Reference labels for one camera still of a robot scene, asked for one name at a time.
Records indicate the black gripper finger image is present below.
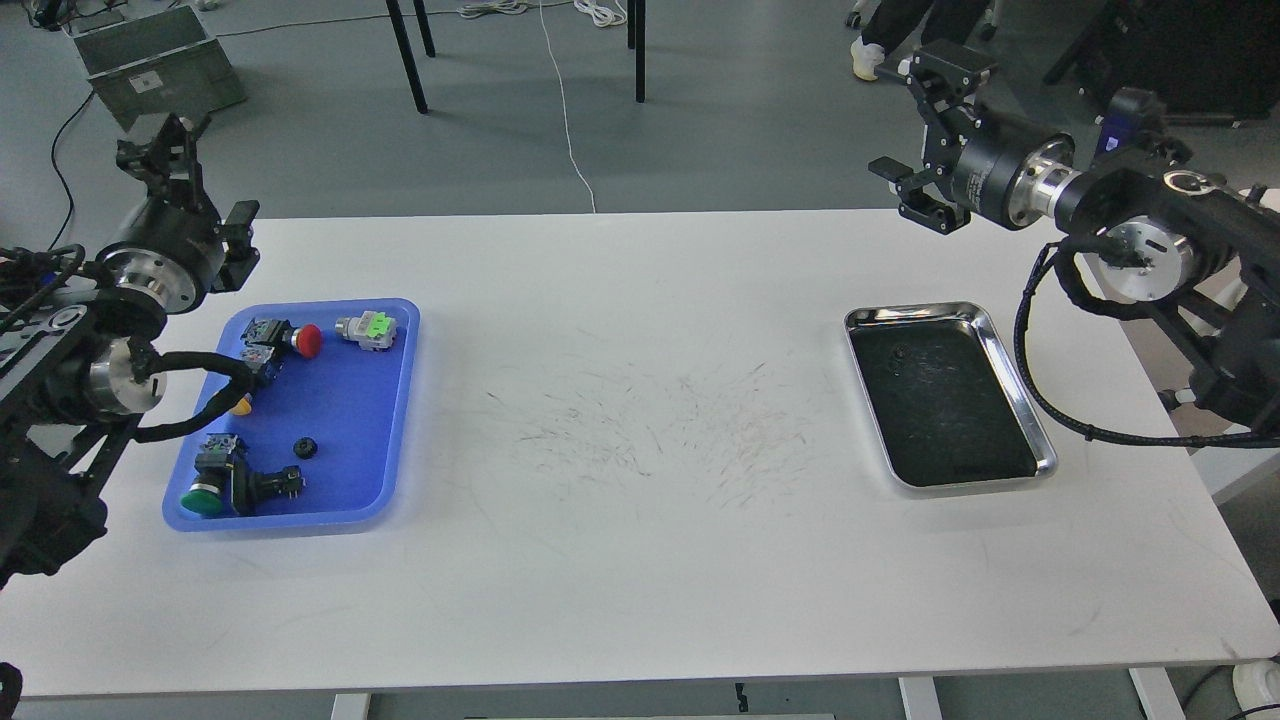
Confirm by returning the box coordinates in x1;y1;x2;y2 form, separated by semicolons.
116;113;212;222
209;200;261;293

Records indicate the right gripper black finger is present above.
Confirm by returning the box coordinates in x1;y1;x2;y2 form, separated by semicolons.
868;156;972;234
897;40;997;161

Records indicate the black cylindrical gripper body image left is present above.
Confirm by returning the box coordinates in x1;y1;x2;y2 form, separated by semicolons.
97;199;227;315

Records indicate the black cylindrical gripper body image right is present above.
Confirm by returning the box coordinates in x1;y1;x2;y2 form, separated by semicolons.
950;111;1079;231

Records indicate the blue plastic tray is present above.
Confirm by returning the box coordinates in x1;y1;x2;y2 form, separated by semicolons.
163;299;421;532

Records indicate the silver metal tray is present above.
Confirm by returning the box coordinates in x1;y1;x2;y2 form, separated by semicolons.
844;301;1059;495

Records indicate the white sneaker left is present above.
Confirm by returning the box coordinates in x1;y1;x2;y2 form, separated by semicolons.
850;36;886;82

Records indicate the black equipment case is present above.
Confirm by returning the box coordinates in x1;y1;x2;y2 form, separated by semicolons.
1042;1;1279;124

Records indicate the black table leg left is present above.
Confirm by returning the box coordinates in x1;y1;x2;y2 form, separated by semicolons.
385;0;436;115

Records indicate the black table leg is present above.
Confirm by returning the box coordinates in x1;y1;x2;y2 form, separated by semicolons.
625;0;646;104
385;0;436;115

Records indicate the black table leg right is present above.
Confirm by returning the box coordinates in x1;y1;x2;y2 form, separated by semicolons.
625;0;646;104

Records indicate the red push button switch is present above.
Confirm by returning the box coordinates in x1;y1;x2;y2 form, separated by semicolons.
239;318;324;359

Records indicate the yellow push button switch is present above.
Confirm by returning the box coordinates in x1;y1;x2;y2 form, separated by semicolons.
229;343;283;416

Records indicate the black floor cable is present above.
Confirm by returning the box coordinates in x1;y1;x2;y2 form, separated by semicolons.
45;92;96;251

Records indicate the grey green connector switch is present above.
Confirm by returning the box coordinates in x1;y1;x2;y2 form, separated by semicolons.
335;310;398;352

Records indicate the green push button switch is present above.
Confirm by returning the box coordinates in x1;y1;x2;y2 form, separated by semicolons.
179;433;250;518

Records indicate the white floor cable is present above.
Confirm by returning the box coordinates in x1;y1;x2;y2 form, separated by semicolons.
458;0;628;214

